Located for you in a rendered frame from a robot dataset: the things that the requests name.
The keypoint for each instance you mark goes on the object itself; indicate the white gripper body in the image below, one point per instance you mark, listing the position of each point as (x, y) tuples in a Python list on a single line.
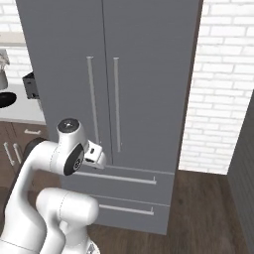
[(101, 161)]

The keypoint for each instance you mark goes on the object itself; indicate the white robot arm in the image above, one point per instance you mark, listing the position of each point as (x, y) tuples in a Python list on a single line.
[(39, 155)]

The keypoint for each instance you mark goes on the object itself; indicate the grey fridge drawer front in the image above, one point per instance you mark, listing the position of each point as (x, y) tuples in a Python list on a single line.
[(132, 191), (132, 223)]

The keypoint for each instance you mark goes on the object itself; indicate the grey fridge right door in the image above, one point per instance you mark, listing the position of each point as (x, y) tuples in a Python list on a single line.
[(152, 82)]

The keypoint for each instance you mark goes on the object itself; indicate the grey fridge door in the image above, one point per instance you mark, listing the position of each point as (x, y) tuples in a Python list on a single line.
[(152, 82), (63, 66)]

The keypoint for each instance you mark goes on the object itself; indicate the grey fridge left door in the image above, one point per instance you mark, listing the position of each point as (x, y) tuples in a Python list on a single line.
[(63, 66)]

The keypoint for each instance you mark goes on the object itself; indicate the brown fridge side panel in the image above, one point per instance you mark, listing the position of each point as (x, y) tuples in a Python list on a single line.
[(190, 99)]

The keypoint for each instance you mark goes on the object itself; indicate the black bowl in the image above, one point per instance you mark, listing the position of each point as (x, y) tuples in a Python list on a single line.
[(6, 99)]

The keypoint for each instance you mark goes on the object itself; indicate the brown cupboard door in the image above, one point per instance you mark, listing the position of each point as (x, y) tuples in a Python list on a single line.
[(4, 172), (22, 145)]

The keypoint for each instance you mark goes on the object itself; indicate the brown drawer front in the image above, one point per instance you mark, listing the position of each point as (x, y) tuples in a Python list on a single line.
[(20, 130)]

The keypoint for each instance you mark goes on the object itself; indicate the dark grey box appliance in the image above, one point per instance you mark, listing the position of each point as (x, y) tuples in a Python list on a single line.
[(31, 86)]

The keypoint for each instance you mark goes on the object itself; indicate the dark grey cabinet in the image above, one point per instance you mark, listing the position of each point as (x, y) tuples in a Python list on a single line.
[(243, 178)]

